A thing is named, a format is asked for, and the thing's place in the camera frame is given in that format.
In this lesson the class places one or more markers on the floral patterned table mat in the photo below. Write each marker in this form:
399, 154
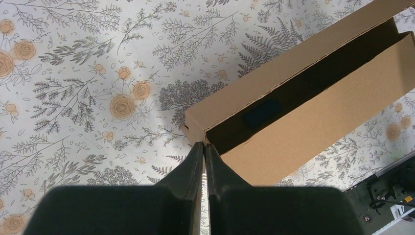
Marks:
94, 93

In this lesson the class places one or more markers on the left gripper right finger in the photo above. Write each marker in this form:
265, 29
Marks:
238, 208

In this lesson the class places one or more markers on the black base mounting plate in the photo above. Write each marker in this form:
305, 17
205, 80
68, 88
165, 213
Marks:
385, 202

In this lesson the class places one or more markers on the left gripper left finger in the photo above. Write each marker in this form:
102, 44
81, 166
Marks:
169, 207

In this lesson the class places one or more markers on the brown cardboard box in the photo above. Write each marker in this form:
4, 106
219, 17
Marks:
279, 116

